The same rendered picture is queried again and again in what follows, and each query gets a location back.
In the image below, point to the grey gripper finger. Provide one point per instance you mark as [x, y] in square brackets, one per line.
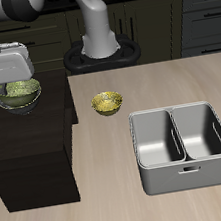
[5, 89]

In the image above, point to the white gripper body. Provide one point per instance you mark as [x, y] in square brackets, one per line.
[6, 70]

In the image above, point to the green bowl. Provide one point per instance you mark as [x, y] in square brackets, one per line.
[20, 93]

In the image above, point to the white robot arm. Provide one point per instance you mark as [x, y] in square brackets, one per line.
[97, 26]

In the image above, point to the black bowl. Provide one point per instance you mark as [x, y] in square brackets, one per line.
[21, 109]

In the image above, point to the yellow bowl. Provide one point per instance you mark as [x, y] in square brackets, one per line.
[107, 103]

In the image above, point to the dark wooden cabinet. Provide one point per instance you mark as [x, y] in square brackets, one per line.
[31, 152]

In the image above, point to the dark kitchen cupboards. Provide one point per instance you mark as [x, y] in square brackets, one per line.
[156, 24]

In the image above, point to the white two-bin basket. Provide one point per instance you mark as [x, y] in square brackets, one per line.
[186, 147]

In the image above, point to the flat black base plate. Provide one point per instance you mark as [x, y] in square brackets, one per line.
[74, 63]

